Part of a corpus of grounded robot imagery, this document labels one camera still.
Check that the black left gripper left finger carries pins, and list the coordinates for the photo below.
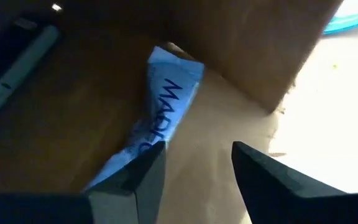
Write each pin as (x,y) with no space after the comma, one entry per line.
(120,202)

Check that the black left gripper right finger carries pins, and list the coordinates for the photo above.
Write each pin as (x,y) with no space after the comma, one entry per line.
(291,202)

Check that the blue printed packet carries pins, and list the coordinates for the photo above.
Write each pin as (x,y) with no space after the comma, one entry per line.
(169,93)

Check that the brown cardboard box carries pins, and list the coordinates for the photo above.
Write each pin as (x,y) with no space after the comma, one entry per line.
(228,46)

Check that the mesh zip pouch blue trim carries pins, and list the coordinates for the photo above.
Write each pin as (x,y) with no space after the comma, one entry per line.
(353,23)

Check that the pale marker pen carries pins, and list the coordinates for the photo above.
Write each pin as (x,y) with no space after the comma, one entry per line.
(20,67)

